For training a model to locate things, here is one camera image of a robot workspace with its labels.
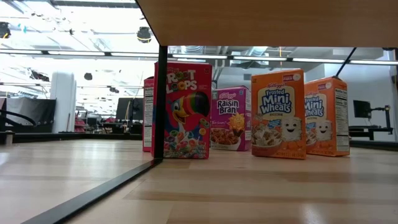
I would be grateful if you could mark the red Froot Loops box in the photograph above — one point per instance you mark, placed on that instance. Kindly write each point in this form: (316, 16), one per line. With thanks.
(148, 118)
(189, 124)

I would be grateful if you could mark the magenta Raisin Bran box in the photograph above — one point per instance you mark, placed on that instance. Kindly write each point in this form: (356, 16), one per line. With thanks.
(230, 109)

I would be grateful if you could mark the orange Mini Wheats box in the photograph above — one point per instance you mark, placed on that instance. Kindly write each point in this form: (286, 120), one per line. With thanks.
(276, 124)
(326, 124)

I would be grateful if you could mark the wooden shelf on black posts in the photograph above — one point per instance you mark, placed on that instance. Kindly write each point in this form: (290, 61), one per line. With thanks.
(264, 21)

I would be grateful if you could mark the white ceiling light strip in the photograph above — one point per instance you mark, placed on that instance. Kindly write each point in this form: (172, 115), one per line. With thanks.
(76, 53)
(133, 54)
(21, 51)
(259, 58)
(199, 56)
(373, 62)
(318, 60)

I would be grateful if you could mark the black computer monitor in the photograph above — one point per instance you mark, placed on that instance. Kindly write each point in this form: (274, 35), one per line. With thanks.
(121, 109)

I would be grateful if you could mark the black ceiling dome device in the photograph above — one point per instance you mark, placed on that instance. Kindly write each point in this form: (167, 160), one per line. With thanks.
(144, 33)

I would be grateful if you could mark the small round black hanging device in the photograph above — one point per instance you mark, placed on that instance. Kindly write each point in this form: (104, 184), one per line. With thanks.
(88, 76)

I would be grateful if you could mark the red background object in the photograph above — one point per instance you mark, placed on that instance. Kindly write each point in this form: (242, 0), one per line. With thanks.
(80, 124)

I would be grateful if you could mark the white pillar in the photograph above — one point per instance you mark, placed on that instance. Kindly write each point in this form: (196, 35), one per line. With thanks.
(63, 102)

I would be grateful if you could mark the dark grey partition screen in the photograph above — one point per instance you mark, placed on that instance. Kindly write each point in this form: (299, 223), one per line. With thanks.
(37, 113)

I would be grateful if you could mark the small black mounted monitor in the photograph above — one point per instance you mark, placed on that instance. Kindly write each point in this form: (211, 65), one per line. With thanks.
(362, 109)

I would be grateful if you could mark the black desk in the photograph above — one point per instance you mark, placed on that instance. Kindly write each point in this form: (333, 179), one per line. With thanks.
(370, 132)

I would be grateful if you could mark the black curved hoop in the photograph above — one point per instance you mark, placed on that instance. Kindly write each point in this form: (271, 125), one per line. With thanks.
(14, 114)

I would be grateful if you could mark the small grey cylinder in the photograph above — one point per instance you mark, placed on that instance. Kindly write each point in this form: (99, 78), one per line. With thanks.
(9, 138)

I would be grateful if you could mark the grey wall vent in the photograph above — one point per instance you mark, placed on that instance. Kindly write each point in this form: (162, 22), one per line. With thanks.
(247, 77)

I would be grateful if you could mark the black aluminium table frame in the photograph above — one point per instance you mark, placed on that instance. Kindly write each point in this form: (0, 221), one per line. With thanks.
(77, 136)

